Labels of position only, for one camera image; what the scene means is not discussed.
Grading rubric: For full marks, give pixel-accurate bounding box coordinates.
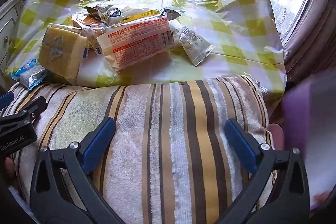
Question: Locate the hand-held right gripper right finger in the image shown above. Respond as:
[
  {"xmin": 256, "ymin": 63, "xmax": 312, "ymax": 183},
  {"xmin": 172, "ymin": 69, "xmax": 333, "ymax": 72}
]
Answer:
[{"xmin": 213, "ymin": 118, "xmax": 310, "ymax": 224}]

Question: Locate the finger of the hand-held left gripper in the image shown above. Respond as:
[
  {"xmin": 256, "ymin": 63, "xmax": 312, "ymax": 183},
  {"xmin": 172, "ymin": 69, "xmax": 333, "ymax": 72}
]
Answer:
[
  {"xmin": 0, "ymin": 96, "xmax": 48, "ymax": 133},
  {"xmin": 0, "ymin": 91, "xmax": 15, "ymax": 110}
]

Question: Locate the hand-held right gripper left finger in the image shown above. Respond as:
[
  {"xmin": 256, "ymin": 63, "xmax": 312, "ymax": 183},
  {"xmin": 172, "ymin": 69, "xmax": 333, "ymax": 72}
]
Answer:
[{"xmin": 29, "ymin": 117, "xmax": 126, "ymax": 224}]

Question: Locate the white purple-rimmed storage box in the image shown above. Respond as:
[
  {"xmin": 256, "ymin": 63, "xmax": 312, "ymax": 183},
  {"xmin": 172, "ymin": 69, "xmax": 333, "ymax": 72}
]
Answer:
[{"xmin": 282, "ymin": 69, "xmax": 336, "ymax": 211}]

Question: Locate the yellow bread packet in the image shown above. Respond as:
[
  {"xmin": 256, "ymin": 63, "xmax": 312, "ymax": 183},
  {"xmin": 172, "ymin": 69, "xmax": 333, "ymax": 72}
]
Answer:
[{"xmin": 70, "ymin": 14, "xmax": 105, "ymax": 30}]

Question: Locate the person's left hand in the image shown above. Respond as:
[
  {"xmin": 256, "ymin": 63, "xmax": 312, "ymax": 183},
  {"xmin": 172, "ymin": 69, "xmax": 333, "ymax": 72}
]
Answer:
[{"xmin": 3, "ymin": 156, "xmax": 19, "ymax": 188}]

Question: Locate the blue snack packet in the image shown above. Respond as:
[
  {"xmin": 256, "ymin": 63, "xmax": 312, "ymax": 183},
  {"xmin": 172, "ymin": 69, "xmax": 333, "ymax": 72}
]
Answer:
[{"xmin": 11, "ymin": 59, "xmax": 48, "ymax": 90}]

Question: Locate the striped towel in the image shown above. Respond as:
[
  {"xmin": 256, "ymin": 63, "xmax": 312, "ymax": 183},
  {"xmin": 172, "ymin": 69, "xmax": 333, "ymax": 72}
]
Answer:
[{"xmin": 0, "ymin": 74, "xmax": 279, "ymax": 224}]

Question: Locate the yellow cake packet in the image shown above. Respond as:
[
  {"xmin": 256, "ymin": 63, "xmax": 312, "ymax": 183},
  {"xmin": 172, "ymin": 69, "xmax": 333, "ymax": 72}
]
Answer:
[{"xmin": 39, "ymin": 24, "xmax": 90, "ymax": 80}]

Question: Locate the large red-white snack bag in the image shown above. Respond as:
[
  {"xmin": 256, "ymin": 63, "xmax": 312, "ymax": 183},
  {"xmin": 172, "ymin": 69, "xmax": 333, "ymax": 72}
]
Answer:
[{"xmin": 96, "ymin": 13, "xmax": 175, "ymax": 72}]

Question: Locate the clear silver-edged snack packet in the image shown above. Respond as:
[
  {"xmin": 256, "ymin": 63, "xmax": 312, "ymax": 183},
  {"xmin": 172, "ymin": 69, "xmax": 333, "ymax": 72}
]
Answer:
[{"xmin": 172, "ymin": 25, "xmax": 214, "ymax": 66}]

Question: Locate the crumpled silver packet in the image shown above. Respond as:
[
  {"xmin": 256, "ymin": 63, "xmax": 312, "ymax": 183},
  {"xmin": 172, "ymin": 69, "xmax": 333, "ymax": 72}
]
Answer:
[{"xmin": 83, "ymin": 4, "xmax": 113, "ymax": 22}]

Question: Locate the silver dark-edged packet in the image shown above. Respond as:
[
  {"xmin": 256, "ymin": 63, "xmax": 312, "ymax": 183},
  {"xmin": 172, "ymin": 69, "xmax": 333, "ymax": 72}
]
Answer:
[{"xmin": 160, "ymin": 7, "xmax": 186, "ymax": 21}]

